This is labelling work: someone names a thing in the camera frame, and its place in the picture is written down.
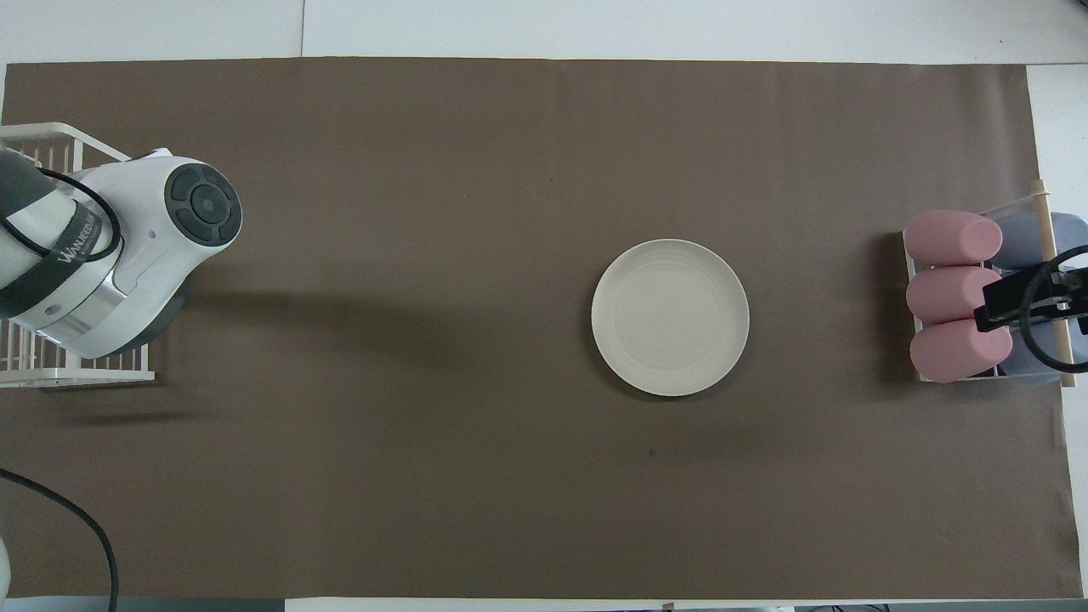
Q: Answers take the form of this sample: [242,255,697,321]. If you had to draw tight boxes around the pink plastic cup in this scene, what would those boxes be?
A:
[904,210,1004,267]
[909,318,1014,384]
[906,266,1006,325]

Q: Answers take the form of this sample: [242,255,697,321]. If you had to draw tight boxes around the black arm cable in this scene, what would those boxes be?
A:
[1020,245,1088,375]
[0,167,126,612]

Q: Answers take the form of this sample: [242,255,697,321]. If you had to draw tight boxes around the round cream plate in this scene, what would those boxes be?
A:
[592,239,751,398]

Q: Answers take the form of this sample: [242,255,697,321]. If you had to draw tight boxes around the brown table mat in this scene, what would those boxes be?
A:
[0,57,1085,600]

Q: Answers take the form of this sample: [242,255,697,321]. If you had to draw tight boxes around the white wire dish rack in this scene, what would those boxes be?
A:
[0,122,156,389]

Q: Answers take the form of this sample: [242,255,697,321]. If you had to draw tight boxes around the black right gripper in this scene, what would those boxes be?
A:
[975,268,1088,333]

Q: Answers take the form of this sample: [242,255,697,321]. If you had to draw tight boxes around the white cup rack wooden handle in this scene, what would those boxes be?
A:
[901,178,1079,389]

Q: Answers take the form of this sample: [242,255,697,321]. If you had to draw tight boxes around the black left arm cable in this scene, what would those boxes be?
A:
[0,167,126,612]

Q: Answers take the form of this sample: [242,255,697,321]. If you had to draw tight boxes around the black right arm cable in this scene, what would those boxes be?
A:
[1020,245,1088,375]

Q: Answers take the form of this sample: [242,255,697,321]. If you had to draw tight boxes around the blue plastic cup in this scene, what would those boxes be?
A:
[1003,319,1088,385]
[990,212,1088,270]
[999,266,1088,328]

